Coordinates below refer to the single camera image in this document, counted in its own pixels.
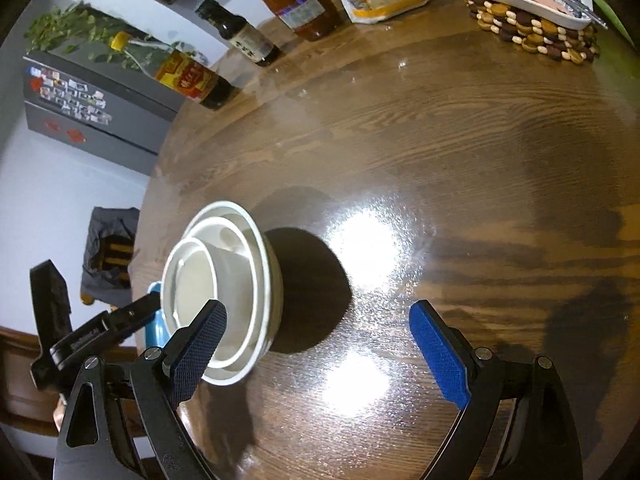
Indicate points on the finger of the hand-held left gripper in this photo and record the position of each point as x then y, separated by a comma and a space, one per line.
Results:
135, 312
50, 295

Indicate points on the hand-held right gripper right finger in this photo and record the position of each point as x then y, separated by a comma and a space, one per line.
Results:
440, 355

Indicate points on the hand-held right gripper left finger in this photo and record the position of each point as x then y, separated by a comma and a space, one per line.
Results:
200, 345

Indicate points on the blue oval dish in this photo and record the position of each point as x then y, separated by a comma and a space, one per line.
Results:
152, 325

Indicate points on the small white bowl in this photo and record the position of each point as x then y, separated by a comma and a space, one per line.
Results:
192, 280

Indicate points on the medium white bowl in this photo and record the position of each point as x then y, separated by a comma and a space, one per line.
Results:
240, 280

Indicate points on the large white bowl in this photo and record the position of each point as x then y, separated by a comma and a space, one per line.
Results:
267, 285

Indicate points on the wooden chair with dark cloth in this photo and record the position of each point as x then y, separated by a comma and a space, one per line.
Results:
117, 255

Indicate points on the brown wooden furniture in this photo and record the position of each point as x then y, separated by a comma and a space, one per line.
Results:
15, 370

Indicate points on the dark cloth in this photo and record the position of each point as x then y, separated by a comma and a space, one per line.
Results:
107, 225

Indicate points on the red fridge sticker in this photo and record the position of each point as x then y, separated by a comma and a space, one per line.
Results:
75, 135
51, 124

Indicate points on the grey refrigerator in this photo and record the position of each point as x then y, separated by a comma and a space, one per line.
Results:
125, 125

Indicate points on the group of fridge photo magnets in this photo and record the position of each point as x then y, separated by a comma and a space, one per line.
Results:
70, 92

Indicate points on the yellow-capped vinegar bottle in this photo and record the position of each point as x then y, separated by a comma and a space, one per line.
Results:
190, 80

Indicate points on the trailing green plant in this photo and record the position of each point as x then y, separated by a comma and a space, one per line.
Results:
65, 25

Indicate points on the small dark soy sauce bottle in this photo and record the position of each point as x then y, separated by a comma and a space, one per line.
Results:
245, 37

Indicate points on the wooden bead trivet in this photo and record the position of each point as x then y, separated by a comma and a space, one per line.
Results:
530, 35

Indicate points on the red sauce bottle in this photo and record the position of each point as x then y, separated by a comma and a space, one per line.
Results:
305, 10

